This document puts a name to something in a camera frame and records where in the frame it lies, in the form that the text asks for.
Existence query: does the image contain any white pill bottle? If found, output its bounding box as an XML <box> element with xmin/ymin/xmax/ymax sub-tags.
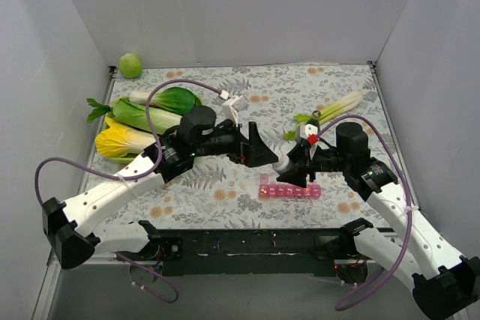
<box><xmin>272</xmin><ymin>157</ymin><xmax>294</xmax><ymax>175</ymax></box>

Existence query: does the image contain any pink weekly pill organizer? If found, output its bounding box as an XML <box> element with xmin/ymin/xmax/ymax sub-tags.
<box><xmin>258</xmin><ymin>174</ymin><xmax>321</xmax><ymax>199</ymax></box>

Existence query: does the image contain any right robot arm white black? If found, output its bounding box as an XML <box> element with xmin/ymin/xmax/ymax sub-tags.
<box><xmin>272</xmin><ymin>122</ymin><xmax>479</xmax><ymax>319</ymax></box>

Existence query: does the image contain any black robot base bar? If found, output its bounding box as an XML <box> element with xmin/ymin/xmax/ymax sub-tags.
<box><xmin>115</xmin><ymin>228</ymin><xmax>380</xmax><ymax>278</ymax></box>

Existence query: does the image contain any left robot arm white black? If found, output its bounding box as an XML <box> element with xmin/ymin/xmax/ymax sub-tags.
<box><xmin>41</xmin><ymin>106</ymin><xmax>278</xmax><ymax>270</ymax></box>

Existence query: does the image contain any floral table mat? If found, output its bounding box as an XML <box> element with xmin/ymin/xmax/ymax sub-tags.
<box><xmin>107</xmin><ymin>64</ymin><xmax>397</xmax><ymax>229</ymax></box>

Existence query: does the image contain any bok choy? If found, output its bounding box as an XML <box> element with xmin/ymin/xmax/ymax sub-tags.
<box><xmin>127</xmin><ymin>87</ymin><xmax>202</xmax><ymax>115</ymax></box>

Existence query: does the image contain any green glass bottle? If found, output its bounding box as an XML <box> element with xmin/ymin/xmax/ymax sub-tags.
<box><xmin>307</xmin><ymin>110</ymin><xmax>321</xmax><ymax>128</ymax></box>

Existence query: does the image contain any celery stalk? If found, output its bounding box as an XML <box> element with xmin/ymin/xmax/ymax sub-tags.
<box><xmin>293</xmin><ymin>91</ymin><xmax>363</xmax><ymax>127</ymax></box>

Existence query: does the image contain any green napa cabbage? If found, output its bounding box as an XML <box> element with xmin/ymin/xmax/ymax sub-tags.
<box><xmin>109</xmin><ymin>98</ymin><xmax>182</xmax><ymax>134</ymax></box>

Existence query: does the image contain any yellow napa cabbage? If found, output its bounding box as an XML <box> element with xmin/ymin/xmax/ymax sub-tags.
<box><xmin>94</xmin><ymin>118</ymin><xmax>155</xmax><ymax>158</ymax></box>

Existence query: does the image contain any green plastic tray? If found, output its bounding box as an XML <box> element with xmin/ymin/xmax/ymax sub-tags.
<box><xmin>95</xmin><ymin>97</ymin><xmax>181</xmax><ymax>162</ymax></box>

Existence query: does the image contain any round green cabbage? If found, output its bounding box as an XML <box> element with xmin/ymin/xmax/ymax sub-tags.
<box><xmin>118</xmin><ymin>53</ymin><xmax>143</xmax><ymax>79</ymax></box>

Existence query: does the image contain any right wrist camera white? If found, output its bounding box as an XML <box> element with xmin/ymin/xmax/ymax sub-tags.
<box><xmin>294</xmin><ymin>124</ymin><xmax>319</xmax><ymax>148</ymax></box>

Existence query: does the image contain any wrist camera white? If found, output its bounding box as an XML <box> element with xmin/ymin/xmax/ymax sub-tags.
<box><xmin>221</xmin><ymin>95</ymin><xmax>248</xmax><ymax>127</ymax></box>
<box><xmin>294</xmin><ymin>124</ymin><xmax>319</xmax><ymax>148</ymax></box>

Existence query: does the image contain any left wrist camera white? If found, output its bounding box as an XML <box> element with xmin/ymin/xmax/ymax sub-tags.
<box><xmin>221</xmin><ymin>95</ymin><xmax>248</xmax><ymax>127</ymax></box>

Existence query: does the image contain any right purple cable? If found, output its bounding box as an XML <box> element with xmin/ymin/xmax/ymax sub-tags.
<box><xmin>314</xmin><ymin>115</ymin><xmax>413</xmax><ymax>310</ymax></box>

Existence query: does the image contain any purple cable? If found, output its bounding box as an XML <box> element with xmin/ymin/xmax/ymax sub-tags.
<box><xmin>314</xmin><ymin>115</ymin><xmax>413</xmax><ymax>310</ymax></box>
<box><xmin>34</xmin><ymin>79</ymin><xmax>230</xmax><ymax>304</ymax></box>

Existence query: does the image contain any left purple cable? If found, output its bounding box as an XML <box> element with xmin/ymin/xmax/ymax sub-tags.
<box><xmin>34</xmin><ymin>79</ymin><xmax>230</xmax><ymax>304</ymax></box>

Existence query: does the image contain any aluminium frame rail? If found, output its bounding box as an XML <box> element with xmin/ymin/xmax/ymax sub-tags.
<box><xmin>31</xmin><ymin>245</ymin><xmax>116</xmax><ymax>319</ymax></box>

